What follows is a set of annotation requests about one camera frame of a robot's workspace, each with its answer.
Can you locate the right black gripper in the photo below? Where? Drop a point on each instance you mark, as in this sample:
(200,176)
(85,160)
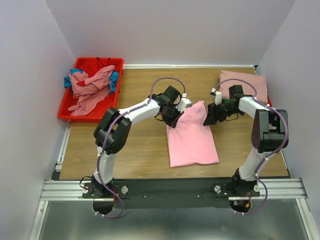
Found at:
(213,115)

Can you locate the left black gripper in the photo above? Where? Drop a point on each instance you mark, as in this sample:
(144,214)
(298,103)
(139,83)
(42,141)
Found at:
(173,123)

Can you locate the light pink t shirt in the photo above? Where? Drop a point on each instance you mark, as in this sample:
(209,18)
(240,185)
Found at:
(190,142)

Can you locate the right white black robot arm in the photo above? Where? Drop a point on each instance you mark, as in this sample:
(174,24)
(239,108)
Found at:
(270,134)

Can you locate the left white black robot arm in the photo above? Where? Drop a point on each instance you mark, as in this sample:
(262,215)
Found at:
(112,133)

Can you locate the folded dusty pink shirt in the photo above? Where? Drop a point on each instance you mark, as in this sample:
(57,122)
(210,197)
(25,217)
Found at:
(259,83)

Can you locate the folded red shirt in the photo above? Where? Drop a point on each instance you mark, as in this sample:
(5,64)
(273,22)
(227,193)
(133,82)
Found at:
(269,103)

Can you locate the blue crumpled shirt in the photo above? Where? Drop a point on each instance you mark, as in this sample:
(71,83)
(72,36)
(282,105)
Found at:
(113,79)

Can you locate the crumpled dusty pink shirt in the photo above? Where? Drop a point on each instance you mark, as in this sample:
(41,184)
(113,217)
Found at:
(90,90)

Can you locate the red shirt in bin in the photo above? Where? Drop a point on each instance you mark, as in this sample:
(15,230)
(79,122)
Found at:
(92,65)

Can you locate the red plastic bin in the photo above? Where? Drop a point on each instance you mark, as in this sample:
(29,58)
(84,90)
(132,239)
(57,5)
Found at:
(70,99)

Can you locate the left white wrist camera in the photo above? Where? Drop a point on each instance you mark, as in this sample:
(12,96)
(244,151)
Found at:
(184,103)

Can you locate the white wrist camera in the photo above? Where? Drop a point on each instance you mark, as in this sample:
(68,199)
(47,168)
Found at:
(217,96)
(184,103)

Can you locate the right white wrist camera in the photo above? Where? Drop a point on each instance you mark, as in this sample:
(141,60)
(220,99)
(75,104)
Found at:
(217,96)

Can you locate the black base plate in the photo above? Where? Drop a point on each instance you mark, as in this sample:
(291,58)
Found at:
(166,193)

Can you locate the aluminium rail frame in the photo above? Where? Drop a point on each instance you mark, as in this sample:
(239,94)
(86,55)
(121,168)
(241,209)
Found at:
(71,190)

